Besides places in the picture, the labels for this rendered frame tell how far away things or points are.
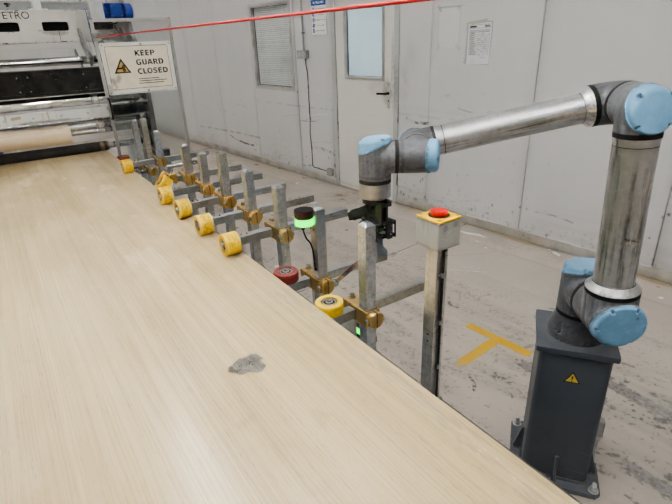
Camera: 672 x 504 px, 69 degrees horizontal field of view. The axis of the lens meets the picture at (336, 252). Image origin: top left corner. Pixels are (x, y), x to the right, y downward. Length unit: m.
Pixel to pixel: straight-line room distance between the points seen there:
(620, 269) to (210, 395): 1.15
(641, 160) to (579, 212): 2.54
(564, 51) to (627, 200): 2.52
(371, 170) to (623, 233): 0.71
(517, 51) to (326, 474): 3.59
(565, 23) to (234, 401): 3.42
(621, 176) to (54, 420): 1.46
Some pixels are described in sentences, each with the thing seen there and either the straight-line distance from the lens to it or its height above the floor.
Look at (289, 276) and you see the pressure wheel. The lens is 1.54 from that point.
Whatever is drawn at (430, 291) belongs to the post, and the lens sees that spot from 1.15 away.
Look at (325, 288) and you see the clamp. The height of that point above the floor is 0.85.
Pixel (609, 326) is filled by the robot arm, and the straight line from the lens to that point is 1.63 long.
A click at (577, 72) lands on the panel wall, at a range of 3.89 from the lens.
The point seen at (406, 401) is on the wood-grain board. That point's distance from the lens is 1.05.
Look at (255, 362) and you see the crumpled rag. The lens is 1.15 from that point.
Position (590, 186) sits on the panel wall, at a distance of 3.93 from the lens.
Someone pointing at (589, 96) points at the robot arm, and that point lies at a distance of 1.56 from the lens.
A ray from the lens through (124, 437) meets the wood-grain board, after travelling 1.07.
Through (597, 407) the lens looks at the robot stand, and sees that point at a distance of 1.98.
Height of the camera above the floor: 1.59
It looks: 24 degrees down
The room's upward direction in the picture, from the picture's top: 2 degrees counter-clockwise
